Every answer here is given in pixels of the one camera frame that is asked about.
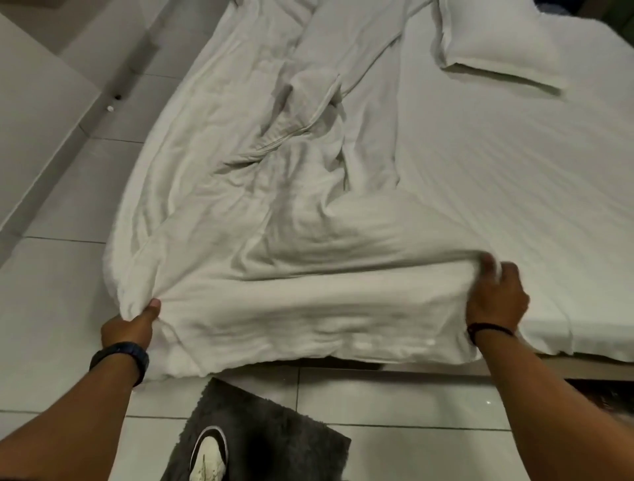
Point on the person's left hand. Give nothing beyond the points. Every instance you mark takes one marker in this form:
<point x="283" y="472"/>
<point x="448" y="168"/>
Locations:
<point x="126" y="329"/>

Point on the person's right hand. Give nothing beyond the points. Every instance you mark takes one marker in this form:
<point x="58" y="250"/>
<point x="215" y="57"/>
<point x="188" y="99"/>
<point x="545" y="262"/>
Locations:
<point x="495" y="302"/>

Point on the person's left thumb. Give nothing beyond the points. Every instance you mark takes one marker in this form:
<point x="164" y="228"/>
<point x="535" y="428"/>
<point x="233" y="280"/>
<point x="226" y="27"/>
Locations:
<point x="148" y="308"/>

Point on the person's right fingers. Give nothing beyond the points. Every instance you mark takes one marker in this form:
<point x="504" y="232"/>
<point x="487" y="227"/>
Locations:
<point x="498" y="267"/>

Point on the white duvet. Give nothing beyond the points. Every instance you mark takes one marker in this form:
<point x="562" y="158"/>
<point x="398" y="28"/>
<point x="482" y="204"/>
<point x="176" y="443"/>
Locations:
<point x="277" y="223"/>

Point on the person's right forearm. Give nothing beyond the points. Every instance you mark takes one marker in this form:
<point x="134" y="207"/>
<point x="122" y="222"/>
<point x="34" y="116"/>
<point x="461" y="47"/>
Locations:
<point x="554" y="411"/>

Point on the person's left forearm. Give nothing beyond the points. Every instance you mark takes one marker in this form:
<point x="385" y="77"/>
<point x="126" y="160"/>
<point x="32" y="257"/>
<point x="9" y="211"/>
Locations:
<point x="67" y="426"/>

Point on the black wristwatch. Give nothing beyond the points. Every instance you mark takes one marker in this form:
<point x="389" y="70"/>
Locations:
<point x="121" y="354"/>

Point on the black wristband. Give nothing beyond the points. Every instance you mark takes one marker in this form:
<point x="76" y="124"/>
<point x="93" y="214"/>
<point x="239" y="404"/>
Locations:
<point x="488" y="328"/>

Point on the bed with white sheet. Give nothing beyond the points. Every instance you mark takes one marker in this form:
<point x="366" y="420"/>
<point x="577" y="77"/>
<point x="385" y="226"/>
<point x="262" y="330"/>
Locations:
<point x="510" y="173"/>

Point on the white and black shoe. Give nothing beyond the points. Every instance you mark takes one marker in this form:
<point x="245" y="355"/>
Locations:
<point x="209" y="453"/>

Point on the dark grey shaggy rug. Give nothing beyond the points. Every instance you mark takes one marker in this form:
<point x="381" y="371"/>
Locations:
<point x="262" y="436"/>

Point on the white pillow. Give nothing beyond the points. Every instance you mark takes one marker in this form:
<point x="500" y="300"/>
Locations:
<point x="500" y="39"/>

